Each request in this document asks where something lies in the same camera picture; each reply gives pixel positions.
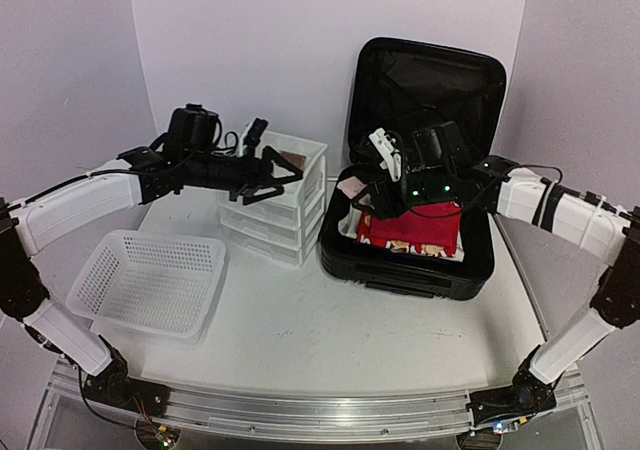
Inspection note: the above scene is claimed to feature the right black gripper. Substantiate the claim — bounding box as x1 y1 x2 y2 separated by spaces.
351 166 453 222

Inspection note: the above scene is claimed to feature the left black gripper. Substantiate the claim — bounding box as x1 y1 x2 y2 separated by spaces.
182 144 303 205

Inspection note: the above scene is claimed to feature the small pink square box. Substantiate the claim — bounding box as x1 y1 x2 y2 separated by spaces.
336 175 369 201

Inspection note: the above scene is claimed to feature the square bronze compact case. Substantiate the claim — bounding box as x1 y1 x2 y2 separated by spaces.
280 150 307 171

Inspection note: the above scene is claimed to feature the black ribbed hard-shell suitcase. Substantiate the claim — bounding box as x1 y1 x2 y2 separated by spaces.
319 37 507 301

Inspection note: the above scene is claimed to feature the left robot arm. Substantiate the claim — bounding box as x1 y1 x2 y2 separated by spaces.
1 104 303 409

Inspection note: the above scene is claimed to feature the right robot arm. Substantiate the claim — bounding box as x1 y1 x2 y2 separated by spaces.
351 121 639 429

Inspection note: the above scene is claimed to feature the red patterned folded garment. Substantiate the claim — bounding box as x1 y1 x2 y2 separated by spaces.
354 209 466 262

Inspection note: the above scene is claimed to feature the white folded garment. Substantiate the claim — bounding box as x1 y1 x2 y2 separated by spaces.
337 209 466 264

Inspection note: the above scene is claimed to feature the white plastic drawer organizer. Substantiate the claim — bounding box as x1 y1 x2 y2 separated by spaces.
218 131 327 267

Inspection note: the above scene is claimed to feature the magenta folded cloth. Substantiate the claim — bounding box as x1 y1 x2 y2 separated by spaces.
369 202 461 249

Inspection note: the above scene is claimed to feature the white perforated plastic basket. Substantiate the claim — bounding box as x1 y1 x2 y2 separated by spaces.
66 230 226 343

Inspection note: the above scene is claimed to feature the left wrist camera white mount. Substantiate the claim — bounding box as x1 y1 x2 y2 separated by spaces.
236 117 268 157

